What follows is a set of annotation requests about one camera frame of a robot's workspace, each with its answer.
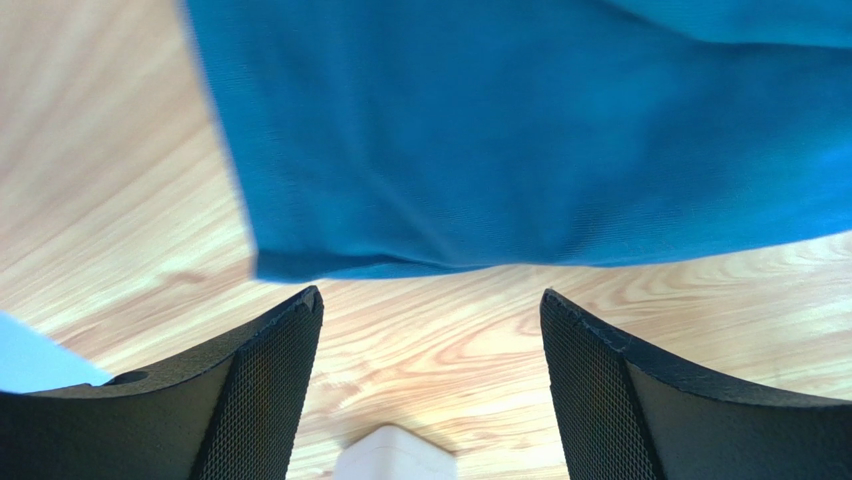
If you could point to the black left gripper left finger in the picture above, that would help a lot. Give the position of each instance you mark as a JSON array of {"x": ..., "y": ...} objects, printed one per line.
[{"x": 228, "y": 408}]

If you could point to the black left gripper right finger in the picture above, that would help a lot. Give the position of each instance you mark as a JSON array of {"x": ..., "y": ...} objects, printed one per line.
[{"x": 627, "y": 409}]

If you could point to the teal blue t shirt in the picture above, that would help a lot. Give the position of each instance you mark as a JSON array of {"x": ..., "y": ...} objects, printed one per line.
[{"x": 390, "y": 139}]

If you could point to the white power adapter cube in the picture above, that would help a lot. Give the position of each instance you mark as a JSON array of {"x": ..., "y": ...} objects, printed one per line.
[{"x": 393, "y": 453}]

